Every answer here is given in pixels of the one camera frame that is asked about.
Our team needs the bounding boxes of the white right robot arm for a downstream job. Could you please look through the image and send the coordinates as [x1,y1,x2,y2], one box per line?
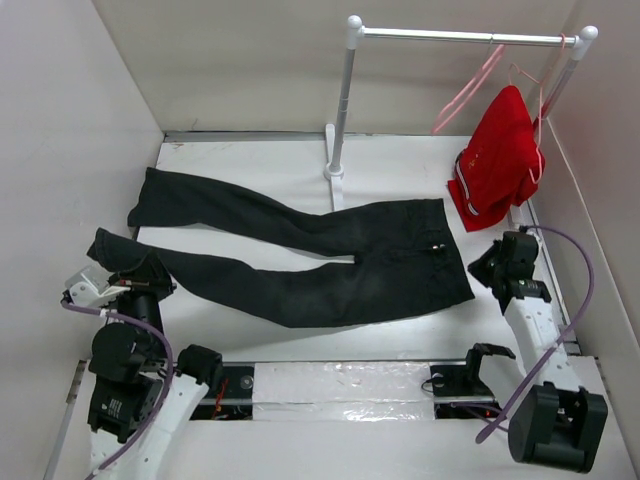
[462,226,608,474]

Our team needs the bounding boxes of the red shorts with stripes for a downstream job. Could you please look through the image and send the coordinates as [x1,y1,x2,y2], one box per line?
[447,85,545,232]

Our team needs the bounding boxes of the silver front rail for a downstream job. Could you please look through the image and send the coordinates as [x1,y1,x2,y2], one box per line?
[189,357,501,407]

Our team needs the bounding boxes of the black denim trousers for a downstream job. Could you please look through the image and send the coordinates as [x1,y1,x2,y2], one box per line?
[85,166,476,330]

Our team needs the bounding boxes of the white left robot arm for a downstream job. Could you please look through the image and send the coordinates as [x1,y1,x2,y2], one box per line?
[81,256,223,479]

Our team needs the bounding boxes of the pink plastic hanger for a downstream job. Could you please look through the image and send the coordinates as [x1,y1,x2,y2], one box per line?
[431,45,506,135]

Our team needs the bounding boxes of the pink hanger holding shorts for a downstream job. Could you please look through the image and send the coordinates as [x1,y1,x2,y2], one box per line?
[508,33,582,189]

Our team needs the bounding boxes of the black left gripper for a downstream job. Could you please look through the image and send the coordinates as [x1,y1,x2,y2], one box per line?
[103,245,178,362]

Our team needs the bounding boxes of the white clothes rack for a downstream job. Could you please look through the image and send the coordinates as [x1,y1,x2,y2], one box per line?
[324,15,599,211]

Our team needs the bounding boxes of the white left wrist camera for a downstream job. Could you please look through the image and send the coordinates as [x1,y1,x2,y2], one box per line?
[63,266,129,308]

